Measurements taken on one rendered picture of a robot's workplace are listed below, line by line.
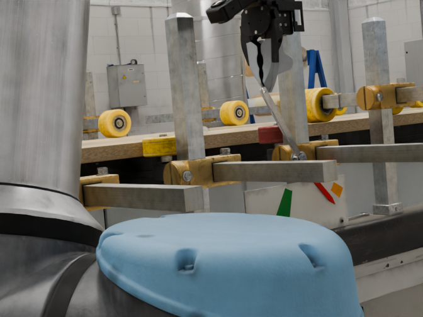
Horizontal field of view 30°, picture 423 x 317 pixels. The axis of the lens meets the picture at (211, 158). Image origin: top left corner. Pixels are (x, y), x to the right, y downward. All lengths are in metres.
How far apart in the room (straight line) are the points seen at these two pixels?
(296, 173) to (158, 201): 0.25
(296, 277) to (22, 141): 0.21
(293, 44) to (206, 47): 3.88
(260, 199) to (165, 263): 1.01
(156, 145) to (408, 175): 0.84
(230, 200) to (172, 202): 0.66
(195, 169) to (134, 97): 8.34
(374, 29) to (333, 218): 0.40
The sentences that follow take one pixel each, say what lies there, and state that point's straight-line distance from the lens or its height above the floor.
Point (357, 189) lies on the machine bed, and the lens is 1.93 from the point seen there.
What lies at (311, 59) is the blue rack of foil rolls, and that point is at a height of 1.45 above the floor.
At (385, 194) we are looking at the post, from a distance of 1.68.
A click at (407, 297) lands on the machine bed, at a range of 2.16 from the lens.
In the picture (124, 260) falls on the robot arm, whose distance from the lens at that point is 0.42.
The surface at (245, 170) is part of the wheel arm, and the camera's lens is 1.27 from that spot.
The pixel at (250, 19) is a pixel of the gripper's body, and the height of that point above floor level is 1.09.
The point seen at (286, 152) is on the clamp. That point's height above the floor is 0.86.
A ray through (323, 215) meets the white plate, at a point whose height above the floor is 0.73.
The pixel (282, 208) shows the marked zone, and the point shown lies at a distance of 1.44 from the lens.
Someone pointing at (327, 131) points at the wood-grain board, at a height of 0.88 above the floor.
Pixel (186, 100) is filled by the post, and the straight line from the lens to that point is 1.32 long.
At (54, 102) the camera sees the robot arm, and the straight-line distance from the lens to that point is 0.55.
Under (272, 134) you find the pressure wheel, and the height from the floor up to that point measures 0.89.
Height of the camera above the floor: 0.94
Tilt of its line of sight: 3 degrees down
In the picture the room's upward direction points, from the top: 5 degrees counter-clockwise
